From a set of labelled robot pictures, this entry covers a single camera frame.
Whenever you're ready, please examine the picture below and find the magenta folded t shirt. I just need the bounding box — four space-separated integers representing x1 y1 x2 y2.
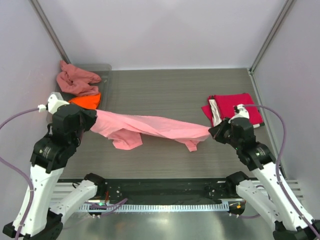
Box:
201 93 265 128

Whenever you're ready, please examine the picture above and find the white slotted cable duct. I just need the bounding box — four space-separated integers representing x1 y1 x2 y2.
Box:
76 202 230 213

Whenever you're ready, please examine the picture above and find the white striped folded t shirt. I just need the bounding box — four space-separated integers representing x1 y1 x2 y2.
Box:
208 99 222 127

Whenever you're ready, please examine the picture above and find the right aluminium frame post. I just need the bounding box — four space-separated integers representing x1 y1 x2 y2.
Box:
248 0 297 76

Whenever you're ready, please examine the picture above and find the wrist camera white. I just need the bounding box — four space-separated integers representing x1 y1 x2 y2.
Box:
231 104 250 120
37 92 70 115

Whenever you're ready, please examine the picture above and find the aluminium frame post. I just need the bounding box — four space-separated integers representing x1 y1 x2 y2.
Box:
29 0 71 64
248 0 297 76

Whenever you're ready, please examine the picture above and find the dusty rose crumpled t shirt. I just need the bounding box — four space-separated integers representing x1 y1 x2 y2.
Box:
56 60 102 97

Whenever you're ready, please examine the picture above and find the clear grey plastic bin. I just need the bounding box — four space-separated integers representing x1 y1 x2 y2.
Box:
54 64 112 110

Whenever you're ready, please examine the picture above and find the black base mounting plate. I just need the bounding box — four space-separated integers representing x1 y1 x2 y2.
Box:
97 176 249 205

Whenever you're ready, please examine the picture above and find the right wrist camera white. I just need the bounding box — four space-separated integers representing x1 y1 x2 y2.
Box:
231 104 250 120

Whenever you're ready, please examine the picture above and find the orange t shirt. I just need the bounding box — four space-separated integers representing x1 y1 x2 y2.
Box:
68 92 101 110

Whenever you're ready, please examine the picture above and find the light pink t shirt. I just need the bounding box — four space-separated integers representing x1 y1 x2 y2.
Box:
90 110 210 152

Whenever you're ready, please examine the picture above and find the left aluminium frame post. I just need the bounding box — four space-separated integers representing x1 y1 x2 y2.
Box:
29 0 71 64

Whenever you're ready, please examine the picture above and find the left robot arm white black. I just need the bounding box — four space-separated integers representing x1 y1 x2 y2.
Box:
0 104 107 240

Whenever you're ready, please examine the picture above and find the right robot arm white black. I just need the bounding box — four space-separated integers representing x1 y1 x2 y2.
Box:
208 117 320 240

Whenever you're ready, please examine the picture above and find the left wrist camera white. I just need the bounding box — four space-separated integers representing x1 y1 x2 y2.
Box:
37 92 70 115

